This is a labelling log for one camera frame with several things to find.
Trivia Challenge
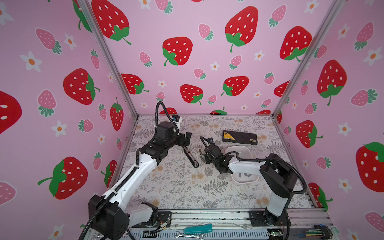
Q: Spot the black stapler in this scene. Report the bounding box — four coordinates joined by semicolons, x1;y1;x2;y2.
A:
182;144;199;168

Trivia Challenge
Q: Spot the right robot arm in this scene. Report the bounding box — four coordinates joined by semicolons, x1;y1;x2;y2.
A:
200;136;307;226

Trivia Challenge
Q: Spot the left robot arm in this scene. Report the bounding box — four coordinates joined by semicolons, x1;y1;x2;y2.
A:
79;115;191;240

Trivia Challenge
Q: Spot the black staple box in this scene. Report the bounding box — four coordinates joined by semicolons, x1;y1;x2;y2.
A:
223;130;258;146

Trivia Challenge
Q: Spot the white plastic tray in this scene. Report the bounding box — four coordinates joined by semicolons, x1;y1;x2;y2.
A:
225;146;262;186

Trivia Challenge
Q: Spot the silver wrench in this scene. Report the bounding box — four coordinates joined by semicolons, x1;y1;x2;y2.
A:
175;232;206;240

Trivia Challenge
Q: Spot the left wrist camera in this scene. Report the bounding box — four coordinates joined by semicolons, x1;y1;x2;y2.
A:
172;115;182;124

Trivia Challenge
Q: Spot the teal handled tool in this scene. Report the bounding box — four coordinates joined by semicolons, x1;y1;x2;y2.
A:
183;224;213;234

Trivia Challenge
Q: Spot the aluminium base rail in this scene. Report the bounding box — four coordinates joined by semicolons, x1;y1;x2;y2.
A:
121;208;341;240

